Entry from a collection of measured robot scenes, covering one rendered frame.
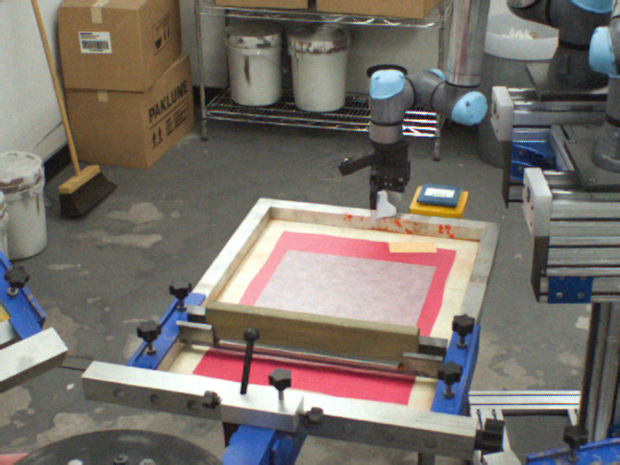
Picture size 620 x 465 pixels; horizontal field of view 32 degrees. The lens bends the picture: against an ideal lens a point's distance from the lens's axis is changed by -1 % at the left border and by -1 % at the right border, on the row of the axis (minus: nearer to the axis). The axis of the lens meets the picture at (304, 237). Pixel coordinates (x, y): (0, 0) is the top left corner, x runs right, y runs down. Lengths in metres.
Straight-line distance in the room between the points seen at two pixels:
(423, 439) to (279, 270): 0.73
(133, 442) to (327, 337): 0.76
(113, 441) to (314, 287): 1.06
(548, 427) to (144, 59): 2.77
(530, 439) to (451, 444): 1.37
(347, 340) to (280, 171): 3.27
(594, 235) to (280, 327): 0.65
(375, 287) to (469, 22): 0.59
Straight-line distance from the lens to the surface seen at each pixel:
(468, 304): 2.21
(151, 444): 1.33
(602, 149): 2.18
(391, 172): 2.47
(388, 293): 2.30
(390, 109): 2.41
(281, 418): 1.76
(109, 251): 4.59
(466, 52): 2.35
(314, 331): 2.02
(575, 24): 2.59
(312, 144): 5.53
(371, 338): 2.00
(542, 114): 2.63
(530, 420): 3.22
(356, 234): 2.54
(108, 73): 5.19
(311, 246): 2.49
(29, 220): 4.55
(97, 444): 1.34
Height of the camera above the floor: 2.12
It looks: 27 degrees down
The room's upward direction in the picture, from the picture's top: 1 degrees counter-clockwise
